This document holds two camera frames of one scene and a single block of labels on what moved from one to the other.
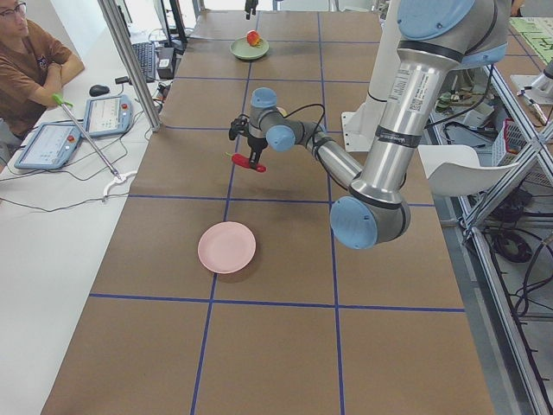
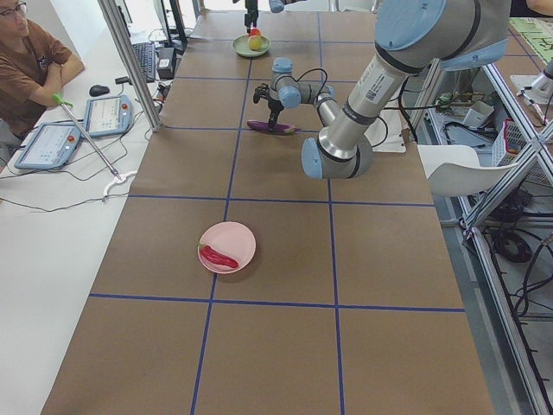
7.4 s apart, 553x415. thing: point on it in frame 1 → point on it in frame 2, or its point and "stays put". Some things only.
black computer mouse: x=97 y=90 stays put
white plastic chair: x=454 y=169 stays put
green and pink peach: x=283 y=112 → x=255 y=42
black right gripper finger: x=249 y=5 → x=252 y=9
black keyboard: x=145 y=53 stays put
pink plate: x=226 y=247 stays put
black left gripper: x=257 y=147 → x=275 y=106
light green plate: x=241 y=48 stays put
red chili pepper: x=244 y=162 → x=212 y=255
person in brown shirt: x=34 y=66 stays put
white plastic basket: x=509 y=143 stays put
